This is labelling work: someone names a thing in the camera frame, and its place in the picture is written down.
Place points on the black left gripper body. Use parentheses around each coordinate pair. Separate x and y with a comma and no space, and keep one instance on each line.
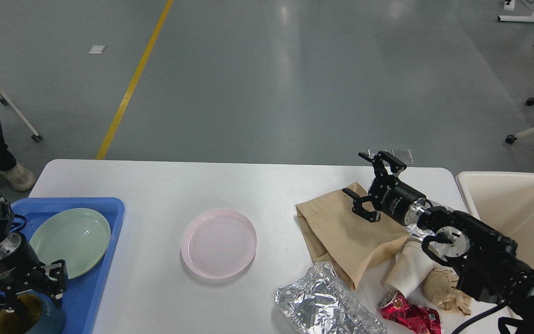
(20,269)

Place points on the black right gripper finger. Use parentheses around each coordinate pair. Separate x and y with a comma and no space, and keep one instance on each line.
(379,162)
(358,205)

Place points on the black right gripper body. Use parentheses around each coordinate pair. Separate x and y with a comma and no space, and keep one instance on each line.
(396,199)

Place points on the grey-green mug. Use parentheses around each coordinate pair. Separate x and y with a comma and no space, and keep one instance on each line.
(42,317)

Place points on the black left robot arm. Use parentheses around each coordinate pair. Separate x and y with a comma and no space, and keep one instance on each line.
(12,222)

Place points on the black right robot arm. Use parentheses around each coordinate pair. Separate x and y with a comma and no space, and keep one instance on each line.
(484,259)

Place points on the blue plastic tray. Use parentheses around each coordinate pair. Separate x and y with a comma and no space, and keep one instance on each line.
(81,301)

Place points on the brown paper bag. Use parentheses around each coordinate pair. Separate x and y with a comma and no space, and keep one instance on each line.
(333,233)

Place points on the light green plate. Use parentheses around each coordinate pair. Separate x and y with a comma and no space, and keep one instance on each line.
(80,236)

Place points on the crushed white paper cup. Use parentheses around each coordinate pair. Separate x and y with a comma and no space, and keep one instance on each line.
(411,268)

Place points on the crumpled brown paper ball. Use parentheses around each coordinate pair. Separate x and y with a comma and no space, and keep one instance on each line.
(440,288)

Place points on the crumpled aluminium foil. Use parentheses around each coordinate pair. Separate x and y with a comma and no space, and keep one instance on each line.
(321,303)

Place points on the crushed red can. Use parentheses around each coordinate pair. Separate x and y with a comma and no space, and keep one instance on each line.
(419,319)

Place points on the beige plastic bin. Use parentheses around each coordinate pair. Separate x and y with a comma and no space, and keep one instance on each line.
(504,201)

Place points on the pink plate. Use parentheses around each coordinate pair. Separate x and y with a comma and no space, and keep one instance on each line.
(219,244)

